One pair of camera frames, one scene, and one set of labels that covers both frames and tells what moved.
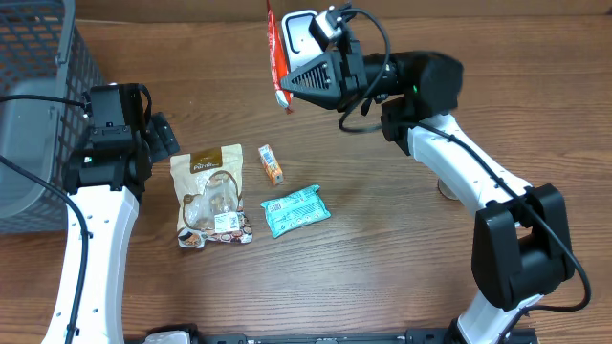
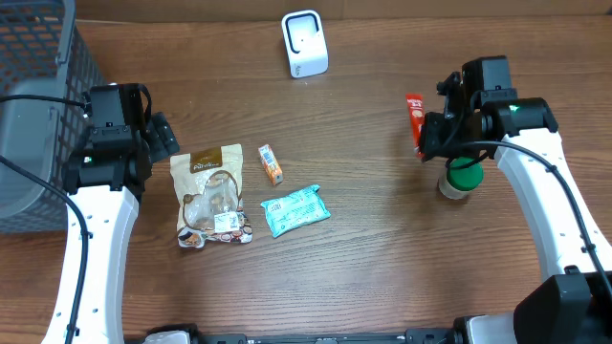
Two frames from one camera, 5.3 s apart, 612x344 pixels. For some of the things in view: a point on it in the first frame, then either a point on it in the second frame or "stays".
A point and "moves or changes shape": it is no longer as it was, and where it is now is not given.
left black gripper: [160, 138] stays
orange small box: [271, 165] stays
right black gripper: [333, 88] → [429, 142]
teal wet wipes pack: [295, 210] stays
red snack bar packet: [278, 57] moves or changes shape
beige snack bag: [207, 194] stays
